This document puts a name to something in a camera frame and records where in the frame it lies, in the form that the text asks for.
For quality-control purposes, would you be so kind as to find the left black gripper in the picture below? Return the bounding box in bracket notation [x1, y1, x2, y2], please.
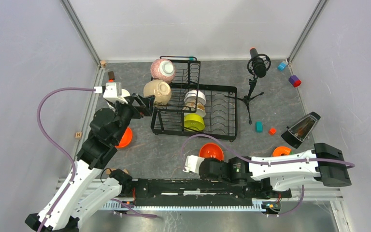
[110, 92, 156, 143]

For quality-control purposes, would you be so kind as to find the orange bowl tier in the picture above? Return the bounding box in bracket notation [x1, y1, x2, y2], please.
[115, 127, 133, 148]

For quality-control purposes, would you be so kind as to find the orange bowl rack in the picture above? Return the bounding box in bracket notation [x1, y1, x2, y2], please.
[199, 143, 224, 161]

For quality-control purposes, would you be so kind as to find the white bowl grey rim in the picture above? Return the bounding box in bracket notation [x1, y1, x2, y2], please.
[121, 89, 131, 98]

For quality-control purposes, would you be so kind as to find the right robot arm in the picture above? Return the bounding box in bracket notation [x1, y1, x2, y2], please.
[185, 143, 355, 197]

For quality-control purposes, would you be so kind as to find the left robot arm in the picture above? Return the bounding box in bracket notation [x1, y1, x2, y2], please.
[25, 94, 155, 232]

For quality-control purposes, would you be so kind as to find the white bowl behind rack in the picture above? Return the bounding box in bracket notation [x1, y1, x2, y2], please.
[184, 89, 206, 105]

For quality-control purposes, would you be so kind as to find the beige ceramic bowl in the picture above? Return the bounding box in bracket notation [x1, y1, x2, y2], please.
[143, 79, 172, 105]

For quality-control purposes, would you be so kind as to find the pink floral bowl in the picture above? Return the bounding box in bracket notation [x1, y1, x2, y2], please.
[150, 58, 176, 84]

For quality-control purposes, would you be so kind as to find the brown block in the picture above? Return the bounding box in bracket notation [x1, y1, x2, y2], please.
[108, 71, 115, 81]

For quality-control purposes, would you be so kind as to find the lime green bowl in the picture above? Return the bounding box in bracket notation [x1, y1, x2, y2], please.
[184, 114, 205, 131]

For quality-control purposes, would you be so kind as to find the patterned cream bowl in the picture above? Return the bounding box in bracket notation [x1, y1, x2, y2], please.
[183, 101, 206, 118]

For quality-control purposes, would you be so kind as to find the wooden letter cube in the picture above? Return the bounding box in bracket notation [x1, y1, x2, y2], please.
[75, 131, 83, 140]

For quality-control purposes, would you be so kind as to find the teal block on table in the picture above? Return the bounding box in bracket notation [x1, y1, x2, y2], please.
[255, 121, 263, 133]

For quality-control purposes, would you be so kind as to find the black microphone on tripod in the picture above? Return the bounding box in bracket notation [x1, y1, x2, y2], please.
[235, 47, 271, 125]

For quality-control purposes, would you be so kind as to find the small orange cube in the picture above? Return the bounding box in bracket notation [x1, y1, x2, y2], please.
[268, 128, 277, 135]

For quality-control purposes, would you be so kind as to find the orange curved block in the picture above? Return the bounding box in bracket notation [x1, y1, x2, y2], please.
[272, 146, 292, 157]

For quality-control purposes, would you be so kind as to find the blue block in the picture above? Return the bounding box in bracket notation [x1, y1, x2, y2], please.
[277, 60, 288, 71]

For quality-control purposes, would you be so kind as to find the purple red block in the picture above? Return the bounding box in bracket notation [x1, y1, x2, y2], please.
[288, 75, 301, 87]

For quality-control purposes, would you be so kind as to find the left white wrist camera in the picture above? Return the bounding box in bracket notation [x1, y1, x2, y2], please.
[103, 82, 125, 103]

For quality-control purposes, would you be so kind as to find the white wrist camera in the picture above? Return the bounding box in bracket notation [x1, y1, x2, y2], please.
[183, 155, 205, 174]
[103, 82, 125, 103]

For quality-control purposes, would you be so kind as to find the black wire dish rack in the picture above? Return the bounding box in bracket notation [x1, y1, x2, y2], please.
[151, 56, 238, 142]

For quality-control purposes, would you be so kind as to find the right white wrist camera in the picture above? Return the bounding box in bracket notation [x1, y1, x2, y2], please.
[183, 155, 205, 174]

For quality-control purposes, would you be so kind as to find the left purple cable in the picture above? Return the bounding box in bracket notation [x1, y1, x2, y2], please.
[36, 87, 104, 232]

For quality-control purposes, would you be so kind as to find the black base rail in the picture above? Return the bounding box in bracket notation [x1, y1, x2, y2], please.
[122, 178, 292, 206]

